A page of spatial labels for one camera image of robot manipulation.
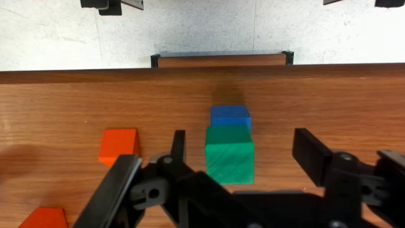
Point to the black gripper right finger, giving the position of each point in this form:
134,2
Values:
311,156

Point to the wooden lower shelf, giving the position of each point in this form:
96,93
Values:
219,61

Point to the green wooden cube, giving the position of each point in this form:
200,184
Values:
229,159

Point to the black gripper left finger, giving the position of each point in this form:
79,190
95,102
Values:
178,146

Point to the orange wooden cube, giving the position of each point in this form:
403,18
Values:
44,218

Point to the orange wooden wedge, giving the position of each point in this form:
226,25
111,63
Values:
117,146

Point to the blue wooden cube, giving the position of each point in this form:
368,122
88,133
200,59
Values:
230,114

